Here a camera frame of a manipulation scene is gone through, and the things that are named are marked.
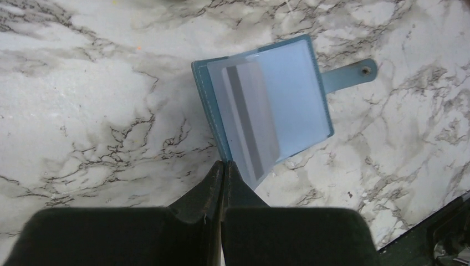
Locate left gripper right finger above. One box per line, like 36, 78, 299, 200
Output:
222, 161, 380, 265

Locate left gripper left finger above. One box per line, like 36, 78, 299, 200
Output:
5, 161, 224, 265

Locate blue leather card holder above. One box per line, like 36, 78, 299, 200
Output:
191, 34, 378, 188

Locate grey card in holder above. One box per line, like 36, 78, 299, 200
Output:
222, 62, 280, 186

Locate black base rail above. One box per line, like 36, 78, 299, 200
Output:
379, 192, 469, 266

